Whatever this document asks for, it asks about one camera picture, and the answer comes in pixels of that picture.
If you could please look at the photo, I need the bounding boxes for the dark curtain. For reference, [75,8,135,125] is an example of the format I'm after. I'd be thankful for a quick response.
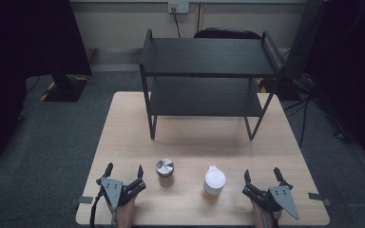
[0,0,93,172]
[307,0,365,176]

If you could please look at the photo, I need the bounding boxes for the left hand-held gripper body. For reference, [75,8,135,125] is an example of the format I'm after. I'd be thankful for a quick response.
[95,177,147,210]

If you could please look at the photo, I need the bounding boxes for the person's right hand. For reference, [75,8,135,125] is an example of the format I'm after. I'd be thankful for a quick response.
[250,198,283,228]

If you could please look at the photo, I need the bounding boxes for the glass jar with white lid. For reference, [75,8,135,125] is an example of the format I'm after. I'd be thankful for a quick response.
[201,165,227,204]

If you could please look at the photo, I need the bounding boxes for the black two-tier shelf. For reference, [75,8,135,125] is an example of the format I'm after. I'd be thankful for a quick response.
[138,28,285,142]

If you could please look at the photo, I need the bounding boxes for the person's left hand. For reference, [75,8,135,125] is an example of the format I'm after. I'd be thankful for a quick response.
[107,196,138,228]

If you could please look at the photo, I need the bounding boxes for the black stand with striped base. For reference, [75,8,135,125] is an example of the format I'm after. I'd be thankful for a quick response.
[39,73,89,104]

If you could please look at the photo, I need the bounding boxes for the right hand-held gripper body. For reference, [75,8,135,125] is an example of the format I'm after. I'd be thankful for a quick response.
[241,180,300,221]

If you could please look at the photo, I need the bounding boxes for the left hand-held gripper cable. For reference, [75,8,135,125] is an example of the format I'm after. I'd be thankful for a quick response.
[88,186,105,228]

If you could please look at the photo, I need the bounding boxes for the black floor cables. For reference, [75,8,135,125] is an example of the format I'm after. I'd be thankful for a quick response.
[283,93,357,150]

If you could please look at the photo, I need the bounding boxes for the glass jar with silver lid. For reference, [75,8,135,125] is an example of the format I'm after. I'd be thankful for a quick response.
[155,158,175,188]

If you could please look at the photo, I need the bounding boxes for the white wall socket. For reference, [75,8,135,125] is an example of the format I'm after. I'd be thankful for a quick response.
[167,1,191,14]

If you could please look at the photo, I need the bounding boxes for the black metal stand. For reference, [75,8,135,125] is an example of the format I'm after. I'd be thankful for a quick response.
[281,0,328,82]

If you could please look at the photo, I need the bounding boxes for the black power cable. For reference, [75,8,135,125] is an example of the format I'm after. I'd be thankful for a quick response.
[170,6,183,39]

